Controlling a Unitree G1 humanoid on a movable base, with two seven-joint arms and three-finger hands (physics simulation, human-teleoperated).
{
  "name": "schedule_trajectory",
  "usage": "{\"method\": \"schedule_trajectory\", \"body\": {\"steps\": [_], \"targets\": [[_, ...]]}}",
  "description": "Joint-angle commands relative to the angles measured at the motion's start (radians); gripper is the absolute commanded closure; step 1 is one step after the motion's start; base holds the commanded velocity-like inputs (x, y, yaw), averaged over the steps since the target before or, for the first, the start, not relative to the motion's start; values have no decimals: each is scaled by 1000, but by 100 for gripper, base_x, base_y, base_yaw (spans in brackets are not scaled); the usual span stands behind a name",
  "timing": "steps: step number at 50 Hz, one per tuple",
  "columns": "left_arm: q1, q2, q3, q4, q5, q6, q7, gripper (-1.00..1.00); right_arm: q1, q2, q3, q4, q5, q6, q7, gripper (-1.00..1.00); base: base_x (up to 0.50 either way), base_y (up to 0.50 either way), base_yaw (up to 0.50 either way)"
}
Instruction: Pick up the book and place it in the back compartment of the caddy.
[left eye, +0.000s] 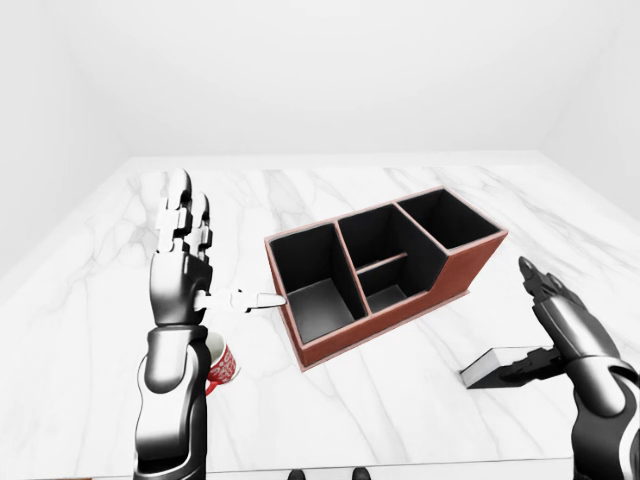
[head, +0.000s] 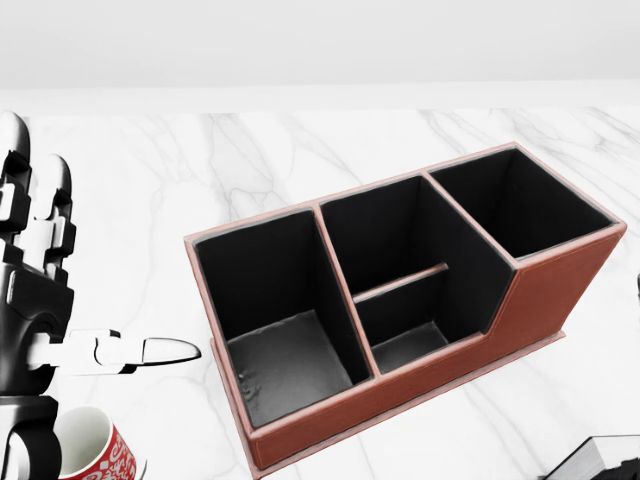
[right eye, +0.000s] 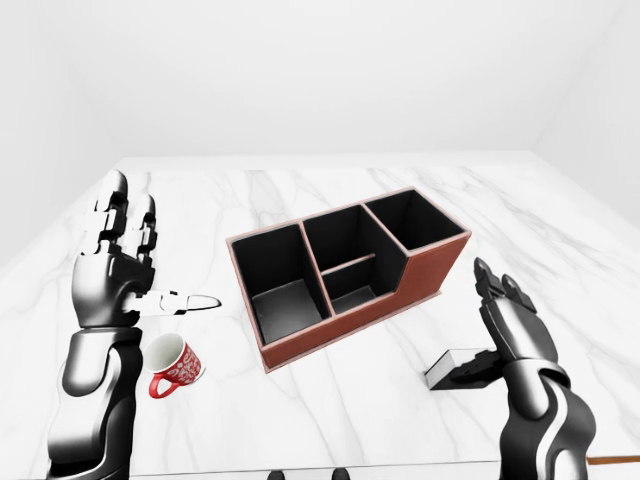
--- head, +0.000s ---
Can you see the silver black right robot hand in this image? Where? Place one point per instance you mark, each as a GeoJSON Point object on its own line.
{"type": "Point", "coordinates": [622, 471]}

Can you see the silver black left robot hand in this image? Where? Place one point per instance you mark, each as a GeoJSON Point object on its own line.
{"type": "Point", "coordinates": [35, 305]}

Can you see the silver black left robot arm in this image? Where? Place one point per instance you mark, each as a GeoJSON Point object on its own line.
{"type": "Point", "coordinates": [27, 420]}

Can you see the red-brown desk caddy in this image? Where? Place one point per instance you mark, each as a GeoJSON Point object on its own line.
{"type": "Point", "coordinates": [400, 400]}

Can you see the red white patterned mug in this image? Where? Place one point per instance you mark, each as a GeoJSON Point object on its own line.
{"type": "Point", "coordinates": [117, 457]}

